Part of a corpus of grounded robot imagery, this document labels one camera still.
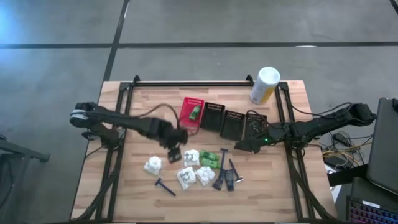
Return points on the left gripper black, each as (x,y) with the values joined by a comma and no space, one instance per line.
(174,137)

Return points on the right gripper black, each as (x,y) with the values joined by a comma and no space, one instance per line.
(267,139)

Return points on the clear vanity pack bag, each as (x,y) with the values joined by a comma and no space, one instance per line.
(191,157)
(186,178)

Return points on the small green bottle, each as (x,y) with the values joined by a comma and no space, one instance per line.
(209,154)
(195,112)
(211,163)

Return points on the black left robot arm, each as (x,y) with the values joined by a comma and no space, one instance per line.
(124,121)

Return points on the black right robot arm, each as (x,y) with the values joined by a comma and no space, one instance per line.
(326,123)

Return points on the black plastic basket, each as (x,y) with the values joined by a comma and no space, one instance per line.
(255,119)
(212,117)
(232,126)

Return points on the red plastic basket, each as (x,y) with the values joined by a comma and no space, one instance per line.
(186,123)

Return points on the white canister yellow label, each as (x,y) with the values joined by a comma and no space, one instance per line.
(264,85)

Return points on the black power brick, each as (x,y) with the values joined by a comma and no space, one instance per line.
(341,139)

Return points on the black bar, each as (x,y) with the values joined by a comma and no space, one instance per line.
(346,176)

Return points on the grey laptop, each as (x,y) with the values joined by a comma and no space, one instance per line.
(384,146)

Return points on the backlit keyboard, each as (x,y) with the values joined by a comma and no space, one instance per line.
(373,214)

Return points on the black metal stand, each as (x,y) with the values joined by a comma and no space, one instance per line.
(21,154)

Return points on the black aluminium table frame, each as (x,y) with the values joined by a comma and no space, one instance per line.
(186,84)

